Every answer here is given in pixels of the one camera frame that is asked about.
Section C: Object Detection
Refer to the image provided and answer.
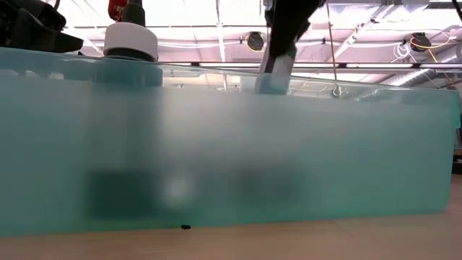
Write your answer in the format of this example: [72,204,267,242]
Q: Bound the black ceiling cord reel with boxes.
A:
[410,32,432,52]
[245,31,266,52]

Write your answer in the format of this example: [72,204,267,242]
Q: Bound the silver ceiling duct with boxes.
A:
[375,45,462,90]

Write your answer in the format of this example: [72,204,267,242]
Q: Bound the large green food coloring bottle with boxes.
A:
[253,43,299,95]

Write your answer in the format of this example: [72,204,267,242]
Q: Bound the yellow hanging cable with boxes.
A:
[326,0,339,82]

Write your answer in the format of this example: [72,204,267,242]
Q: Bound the large black food coloring bottle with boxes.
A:
[86,0,162,222]

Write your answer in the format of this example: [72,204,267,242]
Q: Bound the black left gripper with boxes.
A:
[0,0,84,54]

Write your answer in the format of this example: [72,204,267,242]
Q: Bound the long ceiling light rail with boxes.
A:
[158,61,462,70]

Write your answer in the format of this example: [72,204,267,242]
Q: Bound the translucent teal plastic bin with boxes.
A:
[0,46,462,238]

